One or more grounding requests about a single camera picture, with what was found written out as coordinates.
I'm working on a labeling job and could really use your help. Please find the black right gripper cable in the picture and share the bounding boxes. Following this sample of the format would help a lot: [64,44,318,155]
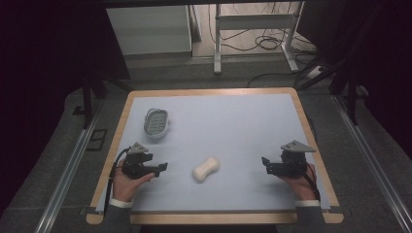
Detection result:
[300,163,322,202]

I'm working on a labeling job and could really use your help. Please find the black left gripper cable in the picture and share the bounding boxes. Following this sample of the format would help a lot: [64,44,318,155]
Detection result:
[103,147,131,218]

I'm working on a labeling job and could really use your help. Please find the white metal desk frame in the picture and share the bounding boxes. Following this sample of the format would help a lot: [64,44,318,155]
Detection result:
[213,1,305,76]

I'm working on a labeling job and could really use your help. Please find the white power strip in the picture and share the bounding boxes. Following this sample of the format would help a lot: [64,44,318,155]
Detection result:
[305,65,326,81]

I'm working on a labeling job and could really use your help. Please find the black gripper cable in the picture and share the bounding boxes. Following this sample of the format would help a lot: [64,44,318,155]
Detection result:
[103,147,131,218]
[300,163,322,202]

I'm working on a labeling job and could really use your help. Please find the person's right hand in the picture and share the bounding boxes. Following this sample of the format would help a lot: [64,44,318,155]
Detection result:
[279,162,321,202]

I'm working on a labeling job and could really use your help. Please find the aluminium floor rail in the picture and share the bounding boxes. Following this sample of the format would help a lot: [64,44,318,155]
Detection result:
[332,94,412,233]
[33,105,103,233]

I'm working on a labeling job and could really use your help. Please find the white cabinet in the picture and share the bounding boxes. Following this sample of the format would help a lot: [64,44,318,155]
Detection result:
[106,5,193,56]

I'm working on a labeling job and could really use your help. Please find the black metal stand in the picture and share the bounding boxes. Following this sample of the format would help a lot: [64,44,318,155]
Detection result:
[329,62,361,126]
[80,72,110,130]

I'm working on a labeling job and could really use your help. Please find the white bone-shaped toy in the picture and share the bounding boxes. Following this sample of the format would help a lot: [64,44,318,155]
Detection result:
[191,156,222,184]

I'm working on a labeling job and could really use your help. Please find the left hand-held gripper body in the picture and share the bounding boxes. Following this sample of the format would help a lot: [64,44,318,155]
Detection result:
[120,142,155,180]

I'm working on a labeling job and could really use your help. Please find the light blue table mat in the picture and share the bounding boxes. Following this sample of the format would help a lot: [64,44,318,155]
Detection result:
[96,92,332,214]

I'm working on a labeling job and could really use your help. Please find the grey soap dish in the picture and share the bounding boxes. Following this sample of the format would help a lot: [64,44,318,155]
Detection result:
[143,108,171,141]

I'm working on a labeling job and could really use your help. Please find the black floor cable bundle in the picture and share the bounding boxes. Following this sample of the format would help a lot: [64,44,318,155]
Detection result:
[207,2,318,66]

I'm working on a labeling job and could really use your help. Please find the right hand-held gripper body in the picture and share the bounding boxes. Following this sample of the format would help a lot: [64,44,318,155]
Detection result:
[269,139,317,179]

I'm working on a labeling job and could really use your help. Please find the person's left hand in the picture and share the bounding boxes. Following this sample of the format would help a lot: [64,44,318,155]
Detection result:
[111,161,156,204]

